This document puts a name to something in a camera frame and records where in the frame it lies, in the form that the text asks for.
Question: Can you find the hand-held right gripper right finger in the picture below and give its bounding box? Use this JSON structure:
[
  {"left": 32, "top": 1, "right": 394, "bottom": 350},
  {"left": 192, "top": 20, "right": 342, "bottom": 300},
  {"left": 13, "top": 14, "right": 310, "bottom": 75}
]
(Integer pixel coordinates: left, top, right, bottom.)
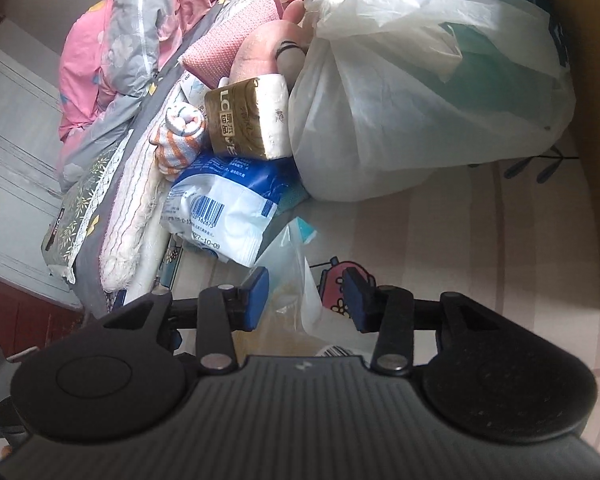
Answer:
[{"left": 342, "top": 267, "right": 511, "bottom": 376}]

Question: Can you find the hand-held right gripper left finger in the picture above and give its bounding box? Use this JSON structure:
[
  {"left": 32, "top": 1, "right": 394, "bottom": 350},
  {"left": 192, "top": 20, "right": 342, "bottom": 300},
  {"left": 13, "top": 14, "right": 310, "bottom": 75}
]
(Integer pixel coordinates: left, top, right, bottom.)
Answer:
[{"left": 100, "top": 266, "right": 272, "bottom": 375}]

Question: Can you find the clear plastic bag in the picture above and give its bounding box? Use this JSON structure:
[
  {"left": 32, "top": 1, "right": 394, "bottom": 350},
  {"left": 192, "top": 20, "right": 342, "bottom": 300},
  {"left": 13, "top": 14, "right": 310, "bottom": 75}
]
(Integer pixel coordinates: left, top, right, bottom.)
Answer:
[{"left": 255, "top": 217, "right": 376, "bottom": 361}]

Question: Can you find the blue and white wipes pack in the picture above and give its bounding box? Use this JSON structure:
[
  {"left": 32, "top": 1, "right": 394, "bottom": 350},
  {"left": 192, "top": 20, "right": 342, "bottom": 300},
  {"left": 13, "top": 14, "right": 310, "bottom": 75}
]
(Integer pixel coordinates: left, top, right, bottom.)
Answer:
[{"left": 160, "top": 152, "right": 302, "bottom": 268}]

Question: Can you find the teal checked towel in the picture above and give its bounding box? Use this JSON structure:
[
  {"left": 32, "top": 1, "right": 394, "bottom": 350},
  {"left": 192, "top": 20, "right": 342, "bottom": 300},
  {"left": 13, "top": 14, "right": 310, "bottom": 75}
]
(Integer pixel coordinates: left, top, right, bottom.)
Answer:
[{"left": 272, "top": 180, "right": 311, "bottom": 216}]

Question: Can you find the white plastic bag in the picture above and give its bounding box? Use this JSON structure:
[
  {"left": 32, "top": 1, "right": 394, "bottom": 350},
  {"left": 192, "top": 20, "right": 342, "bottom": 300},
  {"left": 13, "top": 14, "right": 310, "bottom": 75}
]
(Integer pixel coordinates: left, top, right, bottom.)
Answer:
[{"left": 287, "top": 0, "right": 578, "bottom": 203}]

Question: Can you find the orange striped towel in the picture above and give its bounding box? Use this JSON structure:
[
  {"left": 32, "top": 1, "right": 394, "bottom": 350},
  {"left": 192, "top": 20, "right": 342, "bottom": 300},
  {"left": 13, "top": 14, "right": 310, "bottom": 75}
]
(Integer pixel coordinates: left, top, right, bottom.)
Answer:
[{"left": 149, "top": 101, "right": 209, "bottom": 181}]

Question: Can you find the white and blue mask pack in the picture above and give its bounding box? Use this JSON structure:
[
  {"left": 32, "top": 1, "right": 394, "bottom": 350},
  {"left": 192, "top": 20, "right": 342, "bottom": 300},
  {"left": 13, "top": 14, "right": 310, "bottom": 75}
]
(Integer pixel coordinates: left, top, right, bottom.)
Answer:
[{"left": 180, "top": 72, "right": 231, "bottom": 111}]

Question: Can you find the pink plush toy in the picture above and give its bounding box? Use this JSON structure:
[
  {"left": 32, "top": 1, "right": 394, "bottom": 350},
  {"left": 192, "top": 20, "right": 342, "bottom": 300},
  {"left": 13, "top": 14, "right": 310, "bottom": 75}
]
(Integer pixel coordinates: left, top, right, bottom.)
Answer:
[{"left": 229, "top": 0, "right": 312, "bottom": 87}]

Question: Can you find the pink knitted pad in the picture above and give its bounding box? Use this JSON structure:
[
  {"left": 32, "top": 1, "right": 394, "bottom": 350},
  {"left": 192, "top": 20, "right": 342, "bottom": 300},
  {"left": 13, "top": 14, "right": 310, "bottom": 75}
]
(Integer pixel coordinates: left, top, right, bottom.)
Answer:
[{"left": 180, "top": 0, "right": 281, "bottom": 88}]

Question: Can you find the large cardboard box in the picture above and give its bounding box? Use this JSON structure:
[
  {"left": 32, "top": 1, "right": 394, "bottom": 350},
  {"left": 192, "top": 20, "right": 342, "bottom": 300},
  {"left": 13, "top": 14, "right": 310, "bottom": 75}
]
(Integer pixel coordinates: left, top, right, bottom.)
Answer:
[{"left": 522, "top": 0, "right": 600, "bottom": 311}]

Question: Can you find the cartoon printed bedsheet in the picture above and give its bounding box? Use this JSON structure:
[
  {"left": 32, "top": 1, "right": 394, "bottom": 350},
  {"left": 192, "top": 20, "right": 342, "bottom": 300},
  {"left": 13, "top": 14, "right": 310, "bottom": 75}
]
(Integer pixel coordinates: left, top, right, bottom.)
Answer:
[{"left": 162, "top": 160, "right": 600, "bottom": 461}]

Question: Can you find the white woven blanket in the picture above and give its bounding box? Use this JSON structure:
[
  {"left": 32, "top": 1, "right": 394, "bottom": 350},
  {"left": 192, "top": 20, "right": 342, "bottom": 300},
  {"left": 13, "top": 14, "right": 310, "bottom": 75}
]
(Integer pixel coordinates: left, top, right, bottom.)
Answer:
[{"left": 99, "top": 125, "right": 191, "bottom": 293}]

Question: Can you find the dark grey flowered bedsheet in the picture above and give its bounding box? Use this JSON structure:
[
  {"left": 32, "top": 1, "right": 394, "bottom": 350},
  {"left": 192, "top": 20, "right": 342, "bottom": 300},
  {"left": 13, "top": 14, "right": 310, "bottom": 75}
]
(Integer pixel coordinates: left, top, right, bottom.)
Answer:
[{"left": 72, "top": 5, "right": 231, "bottom": 317}]

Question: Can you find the gold tissue pack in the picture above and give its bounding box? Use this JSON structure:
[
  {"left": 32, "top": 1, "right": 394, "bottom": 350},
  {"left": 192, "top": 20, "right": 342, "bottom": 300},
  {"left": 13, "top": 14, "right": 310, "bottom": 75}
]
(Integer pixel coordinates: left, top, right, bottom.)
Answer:
[{"left": 203, "top": 75, "right": 292, "bottom": 161}]

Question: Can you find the pink and grey quilt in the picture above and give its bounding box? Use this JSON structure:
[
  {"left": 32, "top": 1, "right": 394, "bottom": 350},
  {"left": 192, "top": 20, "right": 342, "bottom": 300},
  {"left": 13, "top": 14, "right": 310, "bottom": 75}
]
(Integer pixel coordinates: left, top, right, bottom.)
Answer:
[{"left": 57, "top": 0, "right": 306, "bottom": 181}]

